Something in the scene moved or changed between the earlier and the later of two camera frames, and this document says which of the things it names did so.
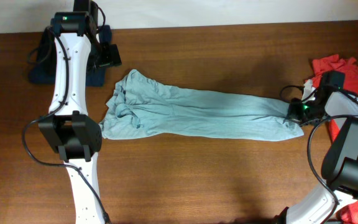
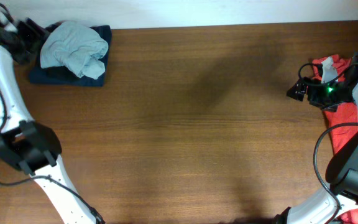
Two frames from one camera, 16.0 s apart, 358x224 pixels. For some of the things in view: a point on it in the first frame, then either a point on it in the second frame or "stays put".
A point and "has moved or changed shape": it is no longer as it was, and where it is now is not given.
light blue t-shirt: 144,106 has moved or changed shape
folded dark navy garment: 43,71 stays put
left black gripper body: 103,56 -> 27,38
